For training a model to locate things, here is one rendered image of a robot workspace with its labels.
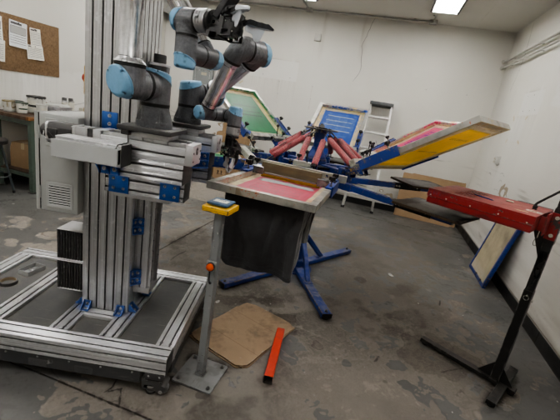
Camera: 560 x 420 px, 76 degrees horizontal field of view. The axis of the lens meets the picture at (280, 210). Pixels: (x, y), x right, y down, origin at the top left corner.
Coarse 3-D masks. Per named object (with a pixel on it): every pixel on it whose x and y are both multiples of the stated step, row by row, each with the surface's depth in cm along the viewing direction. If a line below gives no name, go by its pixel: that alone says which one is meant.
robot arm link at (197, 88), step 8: (184, 80) 193; (192, 80) 199; (184, 88) 192; (192, 88) 192; (200, 88) 196; (184, 96) 193; (192, 96) 193; (200, 96) 197; (192, 104) 195; (200, 104) 202
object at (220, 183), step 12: (216, 180) 188; (228, 180) 202; (228, 192) 182; (240, 192) 180; (252, 192) 179; (264, 192) 179; (324, 192) 205; (288, 204) 175; (300, 204) 173; (312, 204) 172
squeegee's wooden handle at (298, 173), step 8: (264, 168) 237; (272, 168) 235; (280, 168) 234; (288, 168) 232; (296, 168) 231; (288, 176) 233; (296, 176) 232; (304, 176) 230; (312, 176) 229; (320, 176) 228
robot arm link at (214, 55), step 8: (168, 0) 135; (176, 0) 133; (184, 0) 134; (200, 40) 132; (208, 40) 133; (208, 48) 130; (208, 56) 129; (216, 56) 133; (208, 64) 132; (216, 64) 134
